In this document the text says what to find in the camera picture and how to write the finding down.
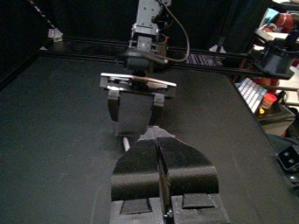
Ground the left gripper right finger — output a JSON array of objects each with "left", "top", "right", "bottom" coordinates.
[{"left": 154, "top": 126, "right": 231, "bottom": 224}]

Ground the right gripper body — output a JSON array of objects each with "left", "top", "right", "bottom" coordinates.
[{"left": 98, "top": 49, "right": 178, "bottom": 100}]

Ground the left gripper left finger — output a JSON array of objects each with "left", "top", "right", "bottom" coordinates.
[{"left": 110, "top": 126, "right": 166, "bottom": 224}]

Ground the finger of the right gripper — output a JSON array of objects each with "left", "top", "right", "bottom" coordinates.
[
  {"left": 149, "top": 92, "right": 166, "bottom": 127},
  {"left": 107, "top": 88, "right": 123, "bottom": 137}
]

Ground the grey marker pen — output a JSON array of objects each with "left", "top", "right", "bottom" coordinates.
[{"left": 123, "top": 136, "right": 131, "bottom": 153}]

